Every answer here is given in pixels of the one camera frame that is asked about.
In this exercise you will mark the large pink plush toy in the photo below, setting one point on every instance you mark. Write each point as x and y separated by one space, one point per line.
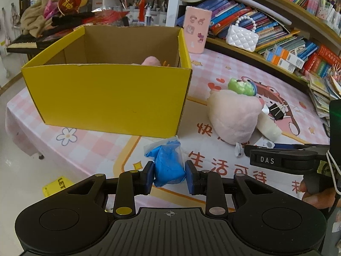
234 114

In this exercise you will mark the green frog toy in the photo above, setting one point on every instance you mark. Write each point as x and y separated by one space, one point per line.
239 86

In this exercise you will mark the blue white carton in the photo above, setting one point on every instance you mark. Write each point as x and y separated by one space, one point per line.
290 56
277 61

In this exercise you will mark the red dress figurine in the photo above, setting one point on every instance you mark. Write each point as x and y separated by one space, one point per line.
142 8

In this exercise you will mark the small pink plush toy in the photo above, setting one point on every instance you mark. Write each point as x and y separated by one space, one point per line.
151 61

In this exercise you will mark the white printed card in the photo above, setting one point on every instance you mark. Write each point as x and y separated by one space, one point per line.
266 143

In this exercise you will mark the pink tumbler with stickers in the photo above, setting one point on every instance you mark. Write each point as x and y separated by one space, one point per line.
197 29

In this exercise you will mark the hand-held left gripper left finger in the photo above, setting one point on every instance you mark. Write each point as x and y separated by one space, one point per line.
149 177

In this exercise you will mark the black binder clip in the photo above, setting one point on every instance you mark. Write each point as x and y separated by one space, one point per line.
275 112

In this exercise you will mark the beige blanket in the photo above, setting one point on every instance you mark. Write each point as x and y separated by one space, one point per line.
34 18

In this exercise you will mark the yellow paper sheet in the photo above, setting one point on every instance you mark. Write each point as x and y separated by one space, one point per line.
57 186

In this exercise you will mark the orange sticks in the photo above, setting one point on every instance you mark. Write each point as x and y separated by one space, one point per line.
165 63

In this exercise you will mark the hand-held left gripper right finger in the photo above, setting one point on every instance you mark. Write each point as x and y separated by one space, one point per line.
190 178

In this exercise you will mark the pastel striped bottle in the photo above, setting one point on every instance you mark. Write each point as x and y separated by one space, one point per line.
313 0

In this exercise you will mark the person's right hand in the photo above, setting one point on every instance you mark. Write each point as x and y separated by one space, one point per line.
319 200

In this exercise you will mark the red paper sheets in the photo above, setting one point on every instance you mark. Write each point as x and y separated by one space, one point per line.
106 17

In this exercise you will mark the black electronic keyboard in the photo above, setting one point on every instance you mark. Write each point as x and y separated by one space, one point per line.
21 44

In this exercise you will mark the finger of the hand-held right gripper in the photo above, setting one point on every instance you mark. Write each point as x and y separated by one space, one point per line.
306 147
293 161

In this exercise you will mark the yellow cardboard box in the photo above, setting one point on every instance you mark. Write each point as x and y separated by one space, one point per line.
106 93

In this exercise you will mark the blue clay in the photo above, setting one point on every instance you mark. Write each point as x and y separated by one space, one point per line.
167 165

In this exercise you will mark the wooden bookshelf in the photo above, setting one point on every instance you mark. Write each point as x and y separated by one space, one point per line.
253 58

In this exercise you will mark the pink cloth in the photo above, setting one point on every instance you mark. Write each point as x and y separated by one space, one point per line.
50 9

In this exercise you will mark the black cloth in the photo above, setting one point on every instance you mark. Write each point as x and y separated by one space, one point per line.
69 20

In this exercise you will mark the pile of thin booklets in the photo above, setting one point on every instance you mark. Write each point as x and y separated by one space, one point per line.
322 93

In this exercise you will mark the white paper roll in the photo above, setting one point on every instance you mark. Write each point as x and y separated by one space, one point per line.
255 4

